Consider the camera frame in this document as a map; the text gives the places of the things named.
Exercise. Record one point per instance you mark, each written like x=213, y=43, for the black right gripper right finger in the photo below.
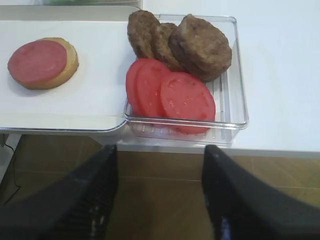
x=242, y=207

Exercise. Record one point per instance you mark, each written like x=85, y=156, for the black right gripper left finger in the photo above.
x=77, y=207

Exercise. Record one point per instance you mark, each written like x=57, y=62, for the brown meat patty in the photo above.
x=160, y=46
x=139, y=32
x=202, y=49

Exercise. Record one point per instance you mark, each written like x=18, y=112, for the white metal tray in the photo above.
x=63, y=124

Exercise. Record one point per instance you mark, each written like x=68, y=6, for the right tomato slice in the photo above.
x=184, y=97

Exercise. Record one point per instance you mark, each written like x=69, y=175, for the tomato slice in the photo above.
x=148, y=87
x=131, y=86
x=184, y=97

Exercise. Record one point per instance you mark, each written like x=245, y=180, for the white paper sheet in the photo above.
x=98, y=86

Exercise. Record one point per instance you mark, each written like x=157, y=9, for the clear bin with patties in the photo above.
x=231, y=112

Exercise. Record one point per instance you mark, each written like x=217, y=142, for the left tomato slice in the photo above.
x=131, y=86

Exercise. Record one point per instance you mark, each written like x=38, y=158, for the bottom bun on tray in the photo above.
x=70, y=69

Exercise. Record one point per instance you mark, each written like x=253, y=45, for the middle tomato slice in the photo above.
x=148, y=87

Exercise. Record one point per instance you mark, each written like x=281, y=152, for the pink ham slice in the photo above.
x=37, y=61

